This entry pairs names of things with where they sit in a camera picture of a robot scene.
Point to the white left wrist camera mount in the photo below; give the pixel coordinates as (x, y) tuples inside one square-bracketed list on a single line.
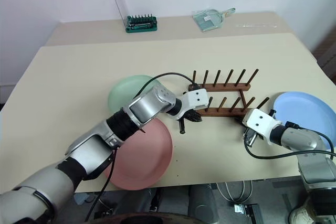
[(197, 98)]

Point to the wooden dish rack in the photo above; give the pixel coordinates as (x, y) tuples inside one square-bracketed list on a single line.
[(223, 87)]

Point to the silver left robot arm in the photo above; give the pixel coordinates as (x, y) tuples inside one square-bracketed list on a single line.
[(147, 106)]

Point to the white shoe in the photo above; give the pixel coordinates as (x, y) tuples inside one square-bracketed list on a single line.
[(302, 214)]

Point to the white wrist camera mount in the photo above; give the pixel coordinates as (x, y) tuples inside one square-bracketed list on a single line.
[(258, 121), (197, 98)]

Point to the green plate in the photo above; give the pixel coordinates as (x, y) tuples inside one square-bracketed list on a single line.
[(123, 90)]

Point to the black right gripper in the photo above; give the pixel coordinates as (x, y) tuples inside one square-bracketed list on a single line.
[(250, 137)]

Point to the grey cylindrical leg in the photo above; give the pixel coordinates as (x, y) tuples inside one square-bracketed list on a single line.
[(203, 203)]

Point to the blue plate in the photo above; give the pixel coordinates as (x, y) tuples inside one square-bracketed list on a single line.
[(302, 108)]

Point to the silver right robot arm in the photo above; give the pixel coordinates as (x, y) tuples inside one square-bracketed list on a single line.
[(302, 137)]

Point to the clear plastic bag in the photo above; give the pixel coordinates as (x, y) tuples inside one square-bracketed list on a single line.
[(210, 19)]

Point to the clear plastic strip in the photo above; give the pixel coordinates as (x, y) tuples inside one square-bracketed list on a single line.
[(257, 25)]

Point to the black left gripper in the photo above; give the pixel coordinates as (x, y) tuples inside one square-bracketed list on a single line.
[(189, 116)]

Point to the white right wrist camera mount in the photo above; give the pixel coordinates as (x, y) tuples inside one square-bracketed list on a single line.
[(258, 121)]

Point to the pink plate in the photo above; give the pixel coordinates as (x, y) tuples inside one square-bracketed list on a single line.
[(147, 155)]

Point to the metal bracket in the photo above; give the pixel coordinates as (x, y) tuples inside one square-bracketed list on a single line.
[(239, 207)]

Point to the black metal bar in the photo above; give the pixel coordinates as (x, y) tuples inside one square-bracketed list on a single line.
[(253, 213)]

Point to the green screwdriver bit set case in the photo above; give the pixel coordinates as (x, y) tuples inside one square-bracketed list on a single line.
[(141, 23)]

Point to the dark rounded disc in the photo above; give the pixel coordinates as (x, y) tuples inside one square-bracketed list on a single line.
[(147, 218)]

